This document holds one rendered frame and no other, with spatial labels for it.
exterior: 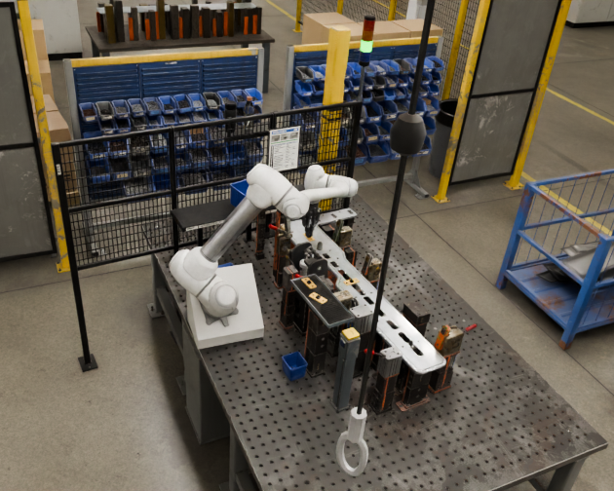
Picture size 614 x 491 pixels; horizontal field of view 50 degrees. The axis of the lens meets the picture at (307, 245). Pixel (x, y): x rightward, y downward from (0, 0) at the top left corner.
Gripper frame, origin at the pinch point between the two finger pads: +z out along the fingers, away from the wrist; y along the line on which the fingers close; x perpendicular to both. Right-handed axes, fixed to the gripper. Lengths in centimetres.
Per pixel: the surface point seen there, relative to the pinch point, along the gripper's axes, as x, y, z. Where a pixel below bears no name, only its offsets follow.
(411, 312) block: -82, 13, 2
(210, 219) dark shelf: 35, -47, 2
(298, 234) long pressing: 5.3, -3.9, 4.6
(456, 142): 137, 237, 43
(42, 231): 168, -125, 70
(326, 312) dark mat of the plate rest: -79, -36, -12
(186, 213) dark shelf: 46, -57, 2
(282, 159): 54, 9, -19
